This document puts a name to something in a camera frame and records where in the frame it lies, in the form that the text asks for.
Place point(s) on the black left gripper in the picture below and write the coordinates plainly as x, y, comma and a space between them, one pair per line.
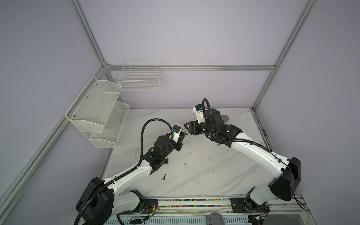
178, 146

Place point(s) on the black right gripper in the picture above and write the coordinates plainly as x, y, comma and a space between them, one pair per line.
192, 126

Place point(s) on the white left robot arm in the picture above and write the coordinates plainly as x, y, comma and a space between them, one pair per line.
103, 198

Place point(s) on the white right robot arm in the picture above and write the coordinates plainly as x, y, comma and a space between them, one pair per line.
286, 172

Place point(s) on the grey fabric glasses case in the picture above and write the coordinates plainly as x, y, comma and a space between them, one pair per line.
225, 118

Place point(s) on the white mesh two-tier shelf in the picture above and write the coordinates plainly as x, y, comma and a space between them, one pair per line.
98, 113

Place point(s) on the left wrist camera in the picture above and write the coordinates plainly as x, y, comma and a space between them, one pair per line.
176, 133

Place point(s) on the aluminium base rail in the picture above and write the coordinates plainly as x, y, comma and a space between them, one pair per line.
197, 205

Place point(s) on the white wire basket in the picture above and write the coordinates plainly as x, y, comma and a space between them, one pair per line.
141, 76

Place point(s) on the aluminium frame corner post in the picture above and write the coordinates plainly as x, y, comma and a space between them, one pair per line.
304, 15

